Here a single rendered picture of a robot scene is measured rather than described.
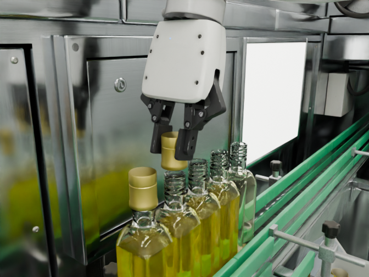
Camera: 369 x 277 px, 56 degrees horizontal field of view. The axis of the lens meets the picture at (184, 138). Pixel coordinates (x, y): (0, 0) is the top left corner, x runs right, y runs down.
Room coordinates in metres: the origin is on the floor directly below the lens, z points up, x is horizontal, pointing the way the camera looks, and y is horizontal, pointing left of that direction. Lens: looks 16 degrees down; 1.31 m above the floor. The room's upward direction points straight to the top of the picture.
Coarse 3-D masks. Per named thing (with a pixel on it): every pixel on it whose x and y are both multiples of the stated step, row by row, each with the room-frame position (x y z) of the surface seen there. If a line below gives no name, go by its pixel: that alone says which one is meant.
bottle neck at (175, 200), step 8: (168, 176) 0.42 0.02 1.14; (176, 176) 0.42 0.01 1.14; (184, 176) 0.43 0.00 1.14; (168, 184) 0.42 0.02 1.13; (176, 184) 0.42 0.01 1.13; (184, 184) 0.43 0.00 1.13; (168, 192) 0.42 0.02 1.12; (176, 192) 0.42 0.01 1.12; (184, 192) 0.43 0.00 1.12; (168, 200) 0.42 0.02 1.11; (176, 200) 0.42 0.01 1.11; (184, 200) 0.43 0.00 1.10; (168, 208) 0.42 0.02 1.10; (176, 208) 0.42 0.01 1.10
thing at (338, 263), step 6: (336, 258) 0.69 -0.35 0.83; (360, 258) 0.68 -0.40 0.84; (336, 264) 0.69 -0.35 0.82; (342, 264) 0.69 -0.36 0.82; (348, 264) 0.68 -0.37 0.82; (354, 264) 0.67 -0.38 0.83; (366, 264) 0.66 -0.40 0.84; (318, 270) 0.64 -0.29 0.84; (348, 270) 0.68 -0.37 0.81; (354, 270) 0.67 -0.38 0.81; (360, 270) 0.67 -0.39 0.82; (366, 270) 0.66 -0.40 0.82; (348, 276) 0.68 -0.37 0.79; (354, 276) 0.67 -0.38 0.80; (360, 276) 0.66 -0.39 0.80; (366, 276) 0.66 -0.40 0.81
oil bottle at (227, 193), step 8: (208, 184) 0.52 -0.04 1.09; (216, 184) 0.51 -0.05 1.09; (224, 184) 0.51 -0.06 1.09; (232, 184) 0.52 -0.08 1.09; (216, 192) 0.50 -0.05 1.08; (224, 192) 0.50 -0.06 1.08; (232, 192) 0.51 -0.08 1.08; (224, 200) 0.49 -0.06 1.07; (232, 200) 0.51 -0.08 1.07; (224, 208) 0.49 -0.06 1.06; (232, 208) 0.51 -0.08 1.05; (224, 216) 0.49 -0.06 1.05; (232, 216) 0.51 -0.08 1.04; (224, 224) 0.49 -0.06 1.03; (232, 224) 0.51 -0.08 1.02; (224, 232) 0.49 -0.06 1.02; (232, 232) 0.51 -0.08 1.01; (224, 240) 0.49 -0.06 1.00; (232, 240) 0.51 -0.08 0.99; (224, 248) 0.49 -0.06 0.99; (232, 248) 0.51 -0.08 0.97; (224, 256) 0.49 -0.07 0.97; (232, 256) 0.52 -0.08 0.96; (224, 264) 0.50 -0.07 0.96
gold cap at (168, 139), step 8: (168, 136) 0.43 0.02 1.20; (176, 136) 0.43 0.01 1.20; (168, 144) 0.42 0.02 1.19; (168, 152) 0.42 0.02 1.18; (168, 160) 0.42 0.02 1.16; (176, 160) 0.42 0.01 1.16; (184, 160) 0.43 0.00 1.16; (168, 168) 0.42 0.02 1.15; (176, 168) 0.42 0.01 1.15; (184, 168) 0.42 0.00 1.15
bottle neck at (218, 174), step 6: (216, 150) 0.54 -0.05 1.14; (222, 150) 0.54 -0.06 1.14; (210, 156) 0.53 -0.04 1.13; (216, 156) 0.51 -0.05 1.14; (222, 156) 0.51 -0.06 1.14; (210, 162) 0.53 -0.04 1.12; (216, 162) 0.51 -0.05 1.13; (222, 162) 0.51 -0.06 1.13; (210, 168) 0.52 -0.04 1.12; (216, 168) 0.52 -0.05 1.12; (222, 168) 0.51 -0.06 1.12; (210, 174) 0.52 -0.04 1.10; (216, 174) 0.51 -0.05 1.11; (222, 174) 0.51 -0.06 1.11; (210, 180) 0.52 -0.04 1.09; (216, 180) 0.51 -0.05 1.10; (222, 180) 0.51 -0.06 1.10
